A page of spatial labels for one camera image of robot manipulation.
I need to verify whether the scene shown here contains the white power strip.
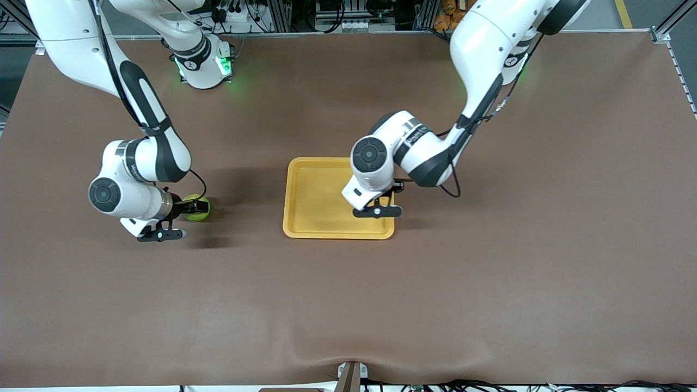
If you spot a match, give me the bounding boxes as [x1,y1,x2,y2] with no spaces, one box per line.
[215,7,258,27]

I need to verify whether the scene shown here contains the orange snack bags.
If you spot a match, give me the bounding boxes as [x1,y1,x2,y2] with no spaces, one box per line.
[434,0,475,31]

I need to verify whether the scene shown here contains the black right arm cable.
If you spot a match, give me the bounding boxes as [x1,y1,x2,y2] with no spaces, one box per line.
[93,0,208,201]

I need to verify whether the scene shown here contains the green apple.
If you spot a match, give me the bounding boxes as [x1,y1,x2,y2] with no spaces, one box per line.
[182,194,212,223]

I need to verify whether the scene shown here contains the yellow plastic tray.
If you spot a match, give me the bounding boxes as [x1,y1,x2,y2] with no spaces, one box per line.
[283,157,396,240]

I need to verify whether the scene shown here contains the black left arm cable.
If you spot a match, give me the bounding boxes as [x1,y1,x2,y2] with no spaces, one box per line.
[436,33,546,199]

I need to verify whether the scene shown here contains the brown table mat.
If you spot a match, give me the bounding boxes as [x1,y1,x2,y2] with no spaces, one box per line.
[0,30,697,388]

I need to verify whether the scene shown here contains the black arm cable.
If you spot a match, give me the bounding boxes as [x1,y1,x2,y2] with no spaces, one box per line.
[436,33,546,199]
[93,0,208,201]

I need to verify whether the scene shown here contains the aluminium frame profile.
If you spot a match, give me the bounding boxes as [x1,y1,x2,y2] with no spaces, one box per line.
[0,0,40,41]
[650,0,697,43]

